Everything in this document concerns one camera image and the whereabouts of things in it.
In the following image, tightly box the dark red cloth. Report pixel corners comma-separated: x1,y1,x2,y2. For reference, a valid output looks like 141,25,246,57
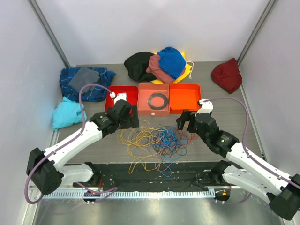
211,58,242,94

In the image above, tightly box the pink cloth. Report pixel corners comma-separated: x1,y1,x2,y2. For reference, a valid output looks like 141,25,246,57
146,54,175,85

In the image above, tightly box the grey cloth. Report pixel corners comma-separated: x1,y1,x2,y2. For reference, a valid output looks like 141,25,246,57
68,67,100,92

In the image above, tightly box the salmon pink drawer box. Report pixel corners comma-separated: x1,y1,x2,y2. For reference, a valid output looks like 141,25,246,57
137,83,170,117

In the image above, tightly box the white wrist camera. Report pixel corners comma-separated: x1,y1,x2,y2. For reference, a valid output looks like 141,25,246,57
195,99,213,115
109,92,128,104

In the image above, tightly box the blue striped cloth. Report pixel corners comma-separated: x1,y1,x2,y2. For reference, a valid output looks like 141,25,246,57
60,67,116,102

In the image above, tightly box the red wire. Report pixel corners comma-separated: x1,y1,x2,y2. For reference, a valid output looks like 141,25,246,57
156,127,200,175

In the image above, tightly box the white slotted cable duct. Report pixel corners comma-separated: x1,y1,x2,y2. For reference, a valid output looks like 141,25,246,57
44,189,215,199

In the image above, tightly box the yellow wire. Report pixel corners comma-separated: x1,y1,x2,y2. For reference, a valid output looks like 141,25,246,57
116,119,162,174

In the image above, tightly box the orange wire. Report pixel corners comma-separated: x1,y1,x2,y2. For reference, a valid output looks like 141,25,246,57
117,120,188,172

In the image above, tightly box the grey coiled cable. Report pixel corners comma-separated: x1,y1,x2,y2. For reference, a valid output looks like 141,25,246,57
147,92,169,109

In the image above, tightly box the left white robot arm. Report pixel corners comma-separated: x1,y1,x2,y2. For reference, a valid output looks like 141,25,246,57
27,99,139,195

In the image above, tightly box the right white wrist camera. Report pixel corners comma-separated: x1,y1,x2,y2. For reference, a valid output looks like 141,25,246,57
195,99,213,115

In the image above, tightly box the brown wire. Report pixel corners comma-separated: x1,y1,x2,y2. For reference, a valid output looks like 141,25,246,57
152,140,186,162

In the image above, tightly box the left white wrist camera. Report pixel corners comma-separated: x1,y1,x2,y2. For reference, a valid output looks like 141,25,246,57
109,92,128,104

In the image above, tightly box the yellow cloth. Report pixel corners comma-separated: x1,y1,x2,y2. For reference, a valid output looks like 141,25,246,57
150,52,193,85

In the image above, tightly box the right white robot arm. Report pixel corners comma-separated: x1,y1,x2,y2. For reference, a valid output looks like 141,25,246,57
176,110,300,221

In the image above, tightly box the orange plastic box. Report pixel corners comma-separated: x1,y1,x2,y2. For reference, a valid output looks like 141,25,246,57
169,83,202,114

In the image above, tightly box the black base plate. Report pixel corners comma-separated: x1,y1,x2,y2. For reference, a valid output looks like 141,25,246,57
83,162,229,192

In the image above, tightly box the white string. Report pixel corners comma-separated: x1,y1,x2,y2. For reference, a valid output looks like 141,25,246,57
186,60,195,80

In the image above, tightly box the red plastic box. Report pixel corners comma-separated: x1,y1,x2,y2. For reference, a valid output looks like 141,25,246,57
105,85,138,114

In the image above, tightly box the black cloth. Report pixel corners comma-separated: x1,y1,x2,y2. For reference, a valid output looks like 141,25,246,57
124,52,156,82

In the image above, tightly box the cyan cloth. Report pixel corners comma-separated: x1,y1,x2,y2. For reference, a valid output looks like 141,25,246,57
52,97,83,130

